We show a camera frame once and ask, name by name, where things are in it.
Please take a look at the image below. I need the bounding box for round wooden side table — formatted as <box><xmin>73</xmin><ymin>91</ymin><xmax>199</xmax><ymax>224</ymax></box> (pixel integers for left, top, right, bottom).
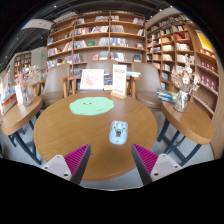
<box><xmin>156</xmin><ymin>99</ymin><xmax>216</xmax><ymax>168</ymax></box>
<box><xmin>0</xmin><ymin>95</ymin><xmax>44</xmax><ymax>166</ymax></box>

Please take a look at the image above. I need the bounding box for colourful display stand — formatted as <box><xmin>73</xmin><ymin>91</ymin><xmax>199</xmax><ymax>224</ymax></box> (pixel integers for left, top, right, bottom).
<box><xmin>0</xmin><ymin>69</ymin><xmax>18</xmax><ymax>116</ymax></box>

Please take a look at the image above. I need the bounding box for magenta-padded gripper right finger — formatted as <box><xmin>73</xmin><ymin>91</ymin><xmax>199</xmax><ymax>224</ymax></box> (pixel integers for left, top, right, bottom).
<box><xmin>131</xmin><ymin>143</ymin><xmax>184</xmax><ymax>186</ymax></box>

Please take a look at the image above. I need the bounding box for white hanging ceiling sign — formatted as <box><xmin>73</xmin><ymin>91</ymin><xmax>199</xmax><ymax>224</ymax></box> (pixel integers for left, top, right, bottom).
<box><xmin>20</xmin><ymin>18</ymin><xmax>54</xmax><ymax>31</ymax></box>

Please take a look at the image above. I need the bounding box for glass vase with dried flowers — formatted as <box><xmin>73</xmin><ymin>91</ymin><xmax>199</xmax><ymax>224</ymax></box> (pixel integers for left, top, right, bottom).
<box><xmin>170</xmin><ymin>54</ymin><xmax>201</xmax><ymax>113</ymax></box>
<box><xmin>14</xmin><ymin>64</ymin><xmax>48</xmax><ymax>108</ymax></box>

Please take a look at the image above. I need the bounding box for stack of blue books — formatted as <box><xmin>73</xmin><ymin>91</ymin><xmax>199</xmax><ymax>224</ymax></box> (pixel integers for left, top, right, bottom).
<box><xmin>126</xmin><ymin>70</ymin><xmax>142</xmax><ymax>79</ymax></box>

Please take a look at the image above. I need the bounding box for translucent light blue computer mouse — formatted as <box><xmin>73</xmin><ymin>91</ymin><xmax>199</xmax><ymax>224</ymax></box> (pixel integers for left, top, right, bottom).
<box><xmin>108</xmin><ymin>120</ymin><xmax>129</xmax><ymax>146</ymax></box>

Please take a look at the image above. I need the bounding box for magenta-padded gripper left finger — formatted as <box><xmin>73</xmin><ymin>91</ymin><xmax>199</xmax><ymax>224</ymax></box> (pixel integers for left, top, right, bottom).
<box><xmin>41</xmin><ymin>143</ymin><xmax>92</xmax><ymax>186</ymax></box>

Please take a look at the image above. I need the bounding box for small distant wooden bookshelf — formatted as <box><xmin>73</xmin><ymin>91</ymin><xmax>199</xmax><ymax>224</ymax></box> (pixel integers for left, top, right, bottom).
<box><xmin>13</xmin><ymin>50</ymin><xmax>33</xmax><ymax>79</ymax></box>

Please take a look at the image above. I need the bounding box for brown leather armchair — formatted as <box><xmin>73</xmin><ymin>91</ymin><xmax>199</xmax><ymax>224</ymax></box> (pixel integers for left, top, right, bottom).
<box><xmin>131</xmin><ymin>62</ymin><xmax>164</xmax><ymax>111</ymax></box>
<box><xmin>40</xmin><ymin>63</ymin><xmax>72</xmax><ymax>108</ymax></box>
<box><xmin>58</xmin><ymin>59</ymin><xmax>141</xmax><ymax>98</ymax></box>

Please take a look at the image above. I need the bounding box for white framed picture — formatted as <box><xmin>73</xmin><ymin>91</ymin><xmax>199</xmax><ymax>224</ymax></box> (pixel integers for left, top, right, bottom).
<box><xmin>79</xmin><ymin>68</ymin><xmax>106</xmax><ymax>92</ymax></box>

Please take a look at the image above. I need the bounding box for pile of wrapped books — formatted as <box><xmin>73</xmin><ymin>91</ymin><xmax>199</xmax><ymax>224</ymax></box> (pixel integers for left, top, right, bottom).
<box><xmin>156</xmin><ymin>89</ymin><xmax>178</xmax><ymax>104</ymax></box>

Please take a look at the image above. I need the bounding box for green wavy-edged mouse pad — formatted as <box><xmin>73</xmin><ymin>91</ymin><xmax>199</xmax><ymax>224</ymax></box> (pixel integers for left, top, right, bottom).
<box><xmin>68</xmin><ymin>96</ymin><xmax>115</xmax><ymax>117</ymax></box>

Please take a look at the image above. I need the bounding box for wooden bookshelf with yellow poster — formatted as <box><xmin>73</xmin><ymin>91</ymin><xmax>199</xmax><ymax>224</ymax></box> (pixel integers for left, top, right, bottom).
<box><xmin>145</xmin><ymin>13</ymin><xmax>224</xmax><ymax>159</ymax></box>

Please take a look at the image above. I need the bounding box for wide wooden bookshelf unit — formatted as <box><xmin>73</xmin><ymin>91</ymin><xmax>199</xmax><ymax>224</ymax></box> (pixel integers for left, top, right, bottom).
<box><xmin>45</xmin><ymin>9</ymin><xmax>147</xmax><ymax>76</ymax></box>

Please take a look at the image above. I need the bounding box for white red sign on stand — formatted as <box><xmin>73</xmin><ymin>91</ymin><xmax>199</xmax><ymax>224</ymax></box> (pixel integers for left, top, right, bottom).
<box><xmin>110</xmin><ymin>63</ymin><xmax>128</xmax><ymax>100</ymax></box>

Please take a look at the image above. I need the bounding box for dark blue book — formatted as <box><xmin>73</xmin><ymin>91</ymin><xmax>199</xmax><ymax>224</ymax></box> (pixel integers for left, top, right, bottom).
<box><xmin>103</xmin><ymin>73</ymin><xmax>114</xmax><ymax>92</ymax></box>

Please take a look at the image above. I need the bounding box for small white table sign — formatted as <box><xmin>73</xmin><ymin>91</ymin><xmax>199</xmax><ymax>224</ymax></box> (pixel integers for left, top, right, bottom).
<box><xmin>13</xmin><ymin>84</ymin><xmax>24</xmax><ymax>106</ymax></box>

